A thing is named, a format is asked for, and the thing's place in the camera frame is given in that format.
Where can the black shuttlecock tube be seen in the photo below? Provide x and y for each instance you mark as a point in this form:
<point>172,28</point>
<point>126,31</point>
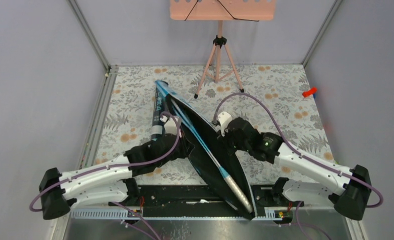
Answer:
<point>157,129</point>

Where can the pink music stand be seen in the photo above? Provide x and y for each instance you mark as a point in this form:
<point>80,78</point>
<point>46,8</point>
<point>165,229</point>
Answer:
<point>221,11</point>

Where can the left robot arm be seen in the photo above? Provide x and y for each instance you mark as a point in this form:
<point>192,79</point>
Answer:
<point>62,191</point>

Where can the blue badminton racket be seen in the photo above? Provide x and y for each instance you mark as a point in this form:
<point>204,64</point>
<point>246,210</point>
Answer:
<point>224,173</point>

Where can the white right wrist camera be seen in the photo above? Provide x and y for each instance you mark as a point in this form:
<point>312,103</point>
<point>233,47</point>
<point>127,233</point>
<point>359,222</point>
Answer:
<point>222,121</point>

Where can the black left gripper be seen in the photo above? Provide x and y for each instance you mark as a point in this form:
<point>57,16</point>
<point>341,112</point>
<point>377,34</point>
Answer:
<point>187,148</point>

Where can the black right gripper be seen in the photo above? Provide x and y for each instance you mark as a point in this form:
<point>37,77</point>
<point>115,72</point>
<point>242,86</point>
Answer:
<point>224,141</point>

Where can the floral patterned mat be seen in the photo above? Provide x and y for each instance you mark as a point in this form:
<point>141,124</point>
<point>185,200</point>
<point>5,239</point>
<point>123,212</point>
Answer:
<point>272,103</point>

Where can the blue racket cover bag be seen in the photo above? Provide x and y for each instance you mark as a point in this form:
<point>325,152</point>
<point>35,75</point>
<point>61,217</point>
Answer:
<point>199,158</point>

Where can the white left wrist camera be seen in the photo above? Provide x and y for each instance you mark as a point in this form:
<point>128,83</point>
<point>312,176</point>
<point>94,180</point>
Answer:
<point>171,125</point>

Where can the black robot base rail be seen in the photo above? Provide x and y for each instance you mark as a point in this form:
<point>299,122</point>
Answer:
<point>199,201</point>

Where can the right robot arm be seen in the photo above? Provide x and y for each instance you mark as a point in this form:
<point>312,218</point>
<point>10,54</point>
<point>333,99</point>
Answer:
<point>344,188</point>

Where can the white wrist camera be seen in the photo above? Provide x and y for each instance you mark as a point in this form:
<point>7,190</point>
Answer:
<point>171,125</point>
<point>222,121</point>

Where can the small red orange object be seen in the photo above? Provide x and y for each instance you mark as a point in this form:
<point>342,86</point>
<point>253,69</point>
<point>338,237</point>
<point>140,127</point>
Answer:
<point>310,93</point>

